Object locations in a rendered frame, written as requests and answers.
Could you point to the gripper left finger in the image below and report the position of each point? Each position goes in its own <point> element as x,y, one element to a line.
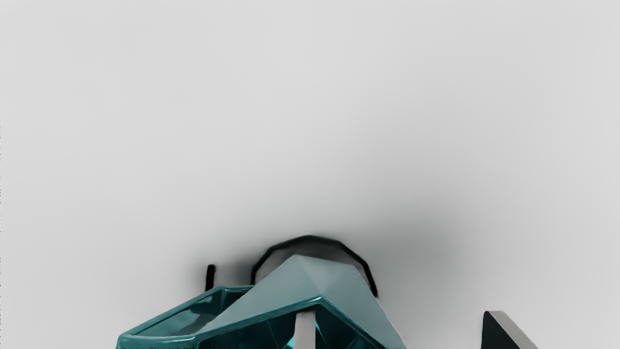
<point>304,332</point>

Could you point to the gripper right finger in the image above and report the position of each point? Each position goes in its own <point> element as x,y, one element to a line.
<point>499,334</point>

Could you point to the teal faceted mug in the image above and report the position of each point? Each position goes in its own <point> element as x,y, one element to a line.
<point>300,286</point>

